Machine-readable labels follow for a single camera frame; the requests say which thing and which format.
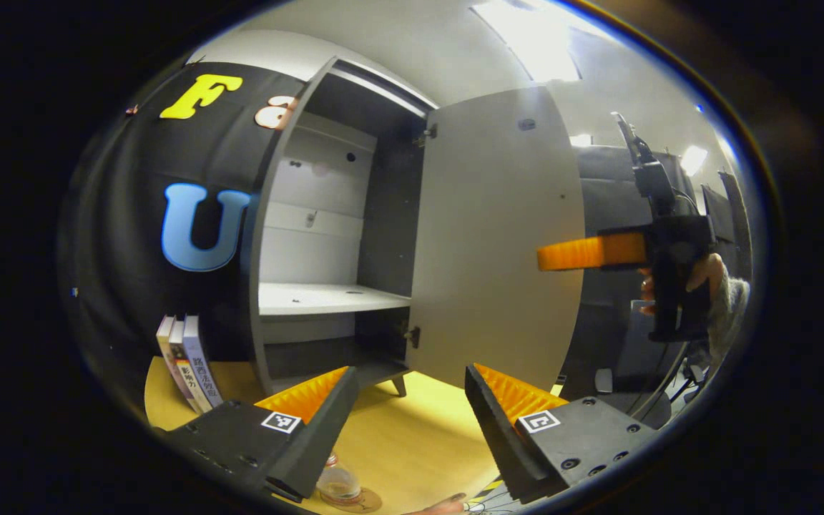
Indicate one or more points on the grey cabinet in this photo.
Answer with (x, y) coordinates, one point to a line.
(312, 243)

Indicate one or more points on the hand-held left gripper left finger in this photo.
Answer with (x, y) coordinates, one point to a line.
(315, 443)

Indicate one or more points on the black backdrop cloth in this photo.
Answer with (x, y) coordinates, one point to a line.
(119, 179)

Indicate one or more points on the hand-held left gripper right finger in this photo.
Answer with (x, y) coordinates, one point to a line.
(501, 443)

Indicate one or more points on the small ceiling light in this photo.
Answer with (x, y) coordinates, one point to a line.
(693, 160)

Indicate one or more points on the orange print spine book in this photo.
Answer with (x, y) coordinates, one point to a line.
(187, 368)

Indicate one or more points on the round brown coaster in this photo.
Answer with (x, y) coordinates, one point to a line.
(369, 502)

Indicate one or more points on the white spine book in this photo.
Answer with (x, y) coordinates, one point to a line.
(169, 350)

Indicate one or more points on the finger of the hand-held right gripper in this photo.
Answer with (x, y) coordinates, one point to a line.
(584, 254)

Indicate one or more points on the long ceiling light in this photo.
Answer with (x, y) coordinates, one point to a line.
(533, 36)

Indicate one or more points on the clear plastic bottle red label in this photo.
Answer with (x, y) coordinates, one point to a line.
(337, 483)

